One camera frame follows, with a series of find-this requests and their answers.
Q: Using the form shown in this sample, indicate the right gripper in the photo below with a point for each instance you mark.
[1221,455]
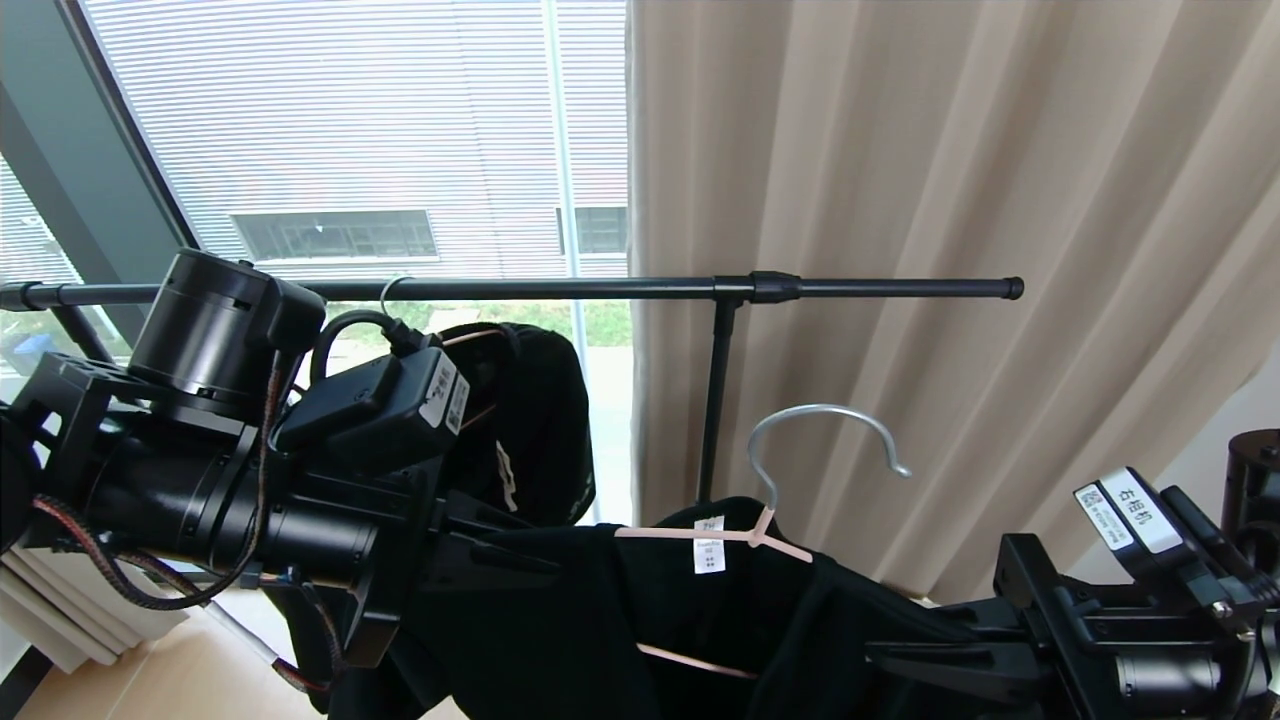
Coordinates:
[1120,650]

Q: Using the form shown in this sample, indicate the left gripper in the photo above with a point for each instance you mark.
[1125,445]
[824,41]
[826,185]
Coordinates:
[250,510]

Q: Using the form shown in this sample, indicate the black garment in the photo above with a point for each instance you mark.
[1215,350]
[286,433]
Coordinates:
[600,620]

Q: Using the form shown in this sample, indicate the black shorts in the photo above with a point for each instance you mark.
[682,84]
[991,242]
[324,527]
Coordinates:
[540,420]

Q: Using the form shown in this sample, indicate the pink clothes hanger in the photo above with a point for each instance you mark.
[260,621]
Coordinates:
[780,540]
[390,295]

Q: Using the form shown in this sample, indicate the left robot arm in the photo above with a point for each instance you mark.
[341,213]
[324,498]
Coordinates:
[200,330]

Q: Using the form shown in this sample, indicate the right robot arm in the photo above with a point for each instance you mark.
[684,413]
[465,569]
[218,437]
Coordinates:
[1255,480]

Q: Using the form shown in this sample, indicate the black clothes rack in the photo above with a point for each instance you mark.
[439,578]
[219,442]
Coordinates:
[700,289]

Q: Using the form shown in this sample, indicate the window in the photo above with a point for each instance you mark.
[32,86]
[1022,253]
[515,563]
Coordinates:
[350,120]

